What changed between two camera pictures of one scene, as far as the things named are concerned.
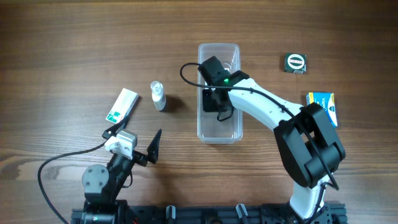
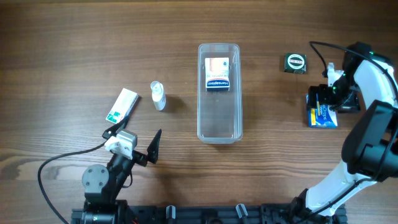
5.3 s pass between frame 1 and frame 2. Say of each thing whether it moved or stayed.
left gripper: stayed
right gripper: moved
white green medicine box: stayed
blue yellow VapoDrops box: stayed
